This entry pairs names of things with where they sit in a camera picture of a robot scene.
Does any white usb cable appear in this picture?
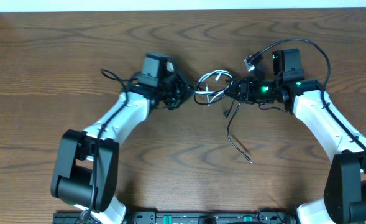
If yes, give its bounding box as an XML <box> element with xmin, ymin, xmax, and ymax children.
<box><xmin>195</xmin><ymin>69</ymin><xmax>235</xmax><ymax>106</ymax></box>

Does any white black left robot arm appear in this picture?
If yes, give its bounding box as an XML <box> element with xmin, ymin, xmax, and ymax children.
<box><xmin>50</xmin><ymin>69</ymin><xmax>195</xmax><ymax>223</ymax></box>

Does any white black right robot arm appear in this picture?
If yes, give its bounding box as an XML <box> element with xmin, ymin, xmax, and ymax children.
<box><xmin>225</xmin><ymin>67</ymin><xmax>366</xmax><ymax>223</ymax></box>

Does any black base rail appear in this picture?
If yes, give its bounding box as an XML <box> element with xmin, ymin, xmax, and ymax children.
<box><xmin>52</xmin><ymin>210</ymin><xmax>295</xmax><ymax>224</ymax></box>

